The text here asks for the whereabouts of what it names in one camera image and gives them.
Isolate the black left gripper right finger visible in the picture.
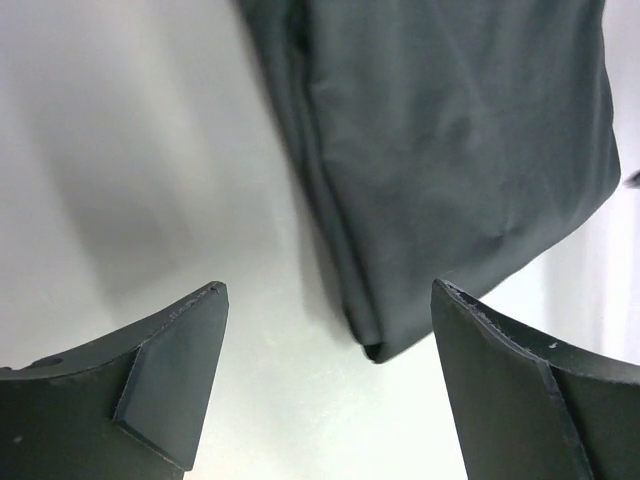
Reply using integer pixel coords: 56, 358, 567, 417
431, 280, 639, 480

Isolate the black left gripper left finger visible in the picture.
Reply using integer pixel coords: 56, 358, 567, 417
1, 282, 229, 479

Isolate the black t shirt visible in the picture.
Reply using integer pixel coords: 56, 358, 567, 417
237, 1, 621, 364

